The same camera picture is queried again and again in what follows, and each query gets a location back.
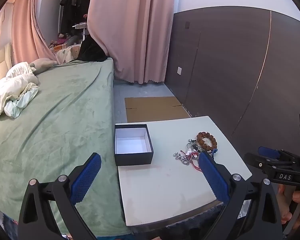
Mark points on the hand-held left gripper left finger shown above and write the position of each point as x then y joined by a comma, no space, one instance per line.
86,177

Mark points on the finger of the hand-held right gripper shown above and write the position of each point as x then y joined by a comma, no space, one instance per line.
266,152
257,161

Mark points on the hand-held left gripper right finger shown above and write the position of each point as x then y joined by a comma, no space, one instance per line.
212,180

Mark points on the small blue jewelry piece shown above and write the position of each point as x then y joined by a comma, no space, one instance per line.
215,151

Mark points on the black cardboard box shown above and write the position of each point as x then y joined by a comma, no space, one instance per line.
133,158

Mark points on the white cloth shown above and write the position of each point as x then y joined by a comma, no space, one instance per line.
243,208

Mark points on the blue printed bedsheet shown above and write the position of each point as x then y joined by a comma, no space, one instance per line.
10,226

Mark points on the flat cardboard sheet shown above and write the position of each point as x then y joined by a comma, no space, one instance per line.
152,108

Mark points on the pale blue cloth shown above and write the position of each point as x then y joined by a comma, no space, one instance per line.
17,103

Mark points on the white duvet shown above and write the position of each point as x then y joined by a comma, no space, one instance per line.
5,87

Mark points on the grey plush cushion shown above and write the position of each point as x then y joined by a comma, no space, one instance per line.
43,63

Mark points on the cream printed quilt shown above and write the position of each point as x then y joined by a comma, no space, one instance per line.
66,55

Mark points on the black garment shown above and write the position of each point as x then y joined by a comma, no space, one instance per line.
91,51

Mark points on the pile of plush toys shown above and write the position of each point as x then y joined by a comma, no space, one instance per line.
62,40

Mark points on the wide pink curtain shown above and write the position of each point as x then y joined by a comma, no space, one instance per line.
135,30

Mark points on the narrow pink curtain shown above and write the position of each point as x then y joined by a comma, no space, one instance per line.
30,25

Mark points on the hanging dark clothes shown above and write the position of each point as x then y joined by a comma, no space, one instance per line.
72,2

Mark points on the white wall outlet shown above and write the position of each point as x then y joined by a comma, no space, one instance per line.
180,70

